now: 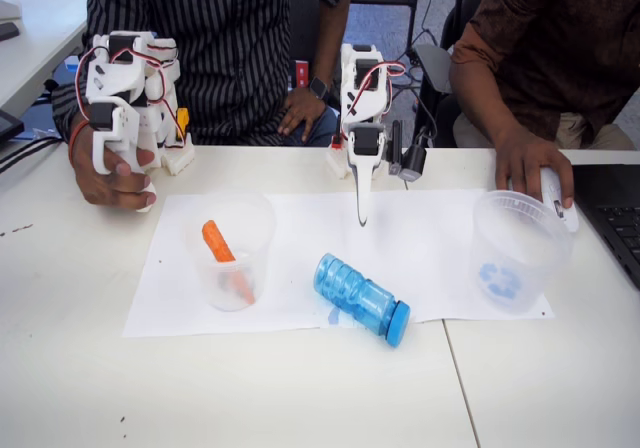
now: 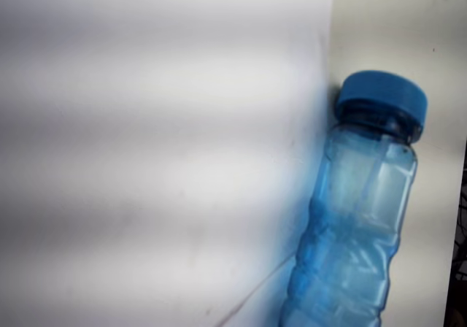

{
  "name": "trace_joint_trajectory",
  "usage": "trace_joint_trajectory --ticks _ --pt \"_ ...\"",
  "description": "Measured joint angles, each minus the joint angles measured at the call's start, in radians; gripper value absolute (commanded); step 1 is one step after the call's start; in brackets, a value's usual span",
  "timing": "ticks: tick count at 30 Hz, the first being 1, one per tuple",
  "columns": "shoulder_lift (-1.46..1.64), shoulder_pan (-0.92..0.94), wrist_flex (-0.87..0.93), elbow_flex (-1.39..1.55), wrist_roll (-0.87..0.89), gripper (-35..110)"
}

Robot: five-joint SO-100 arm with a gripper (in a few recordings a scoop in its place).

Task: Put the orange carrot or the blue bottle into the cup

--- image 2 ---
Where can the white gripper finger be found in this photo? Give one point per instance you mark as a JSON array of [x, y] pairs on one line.
[[146, 141]]

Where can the blue plastic bottle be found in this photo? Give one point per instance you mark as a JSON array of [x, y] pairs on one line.
[[365, 203]]

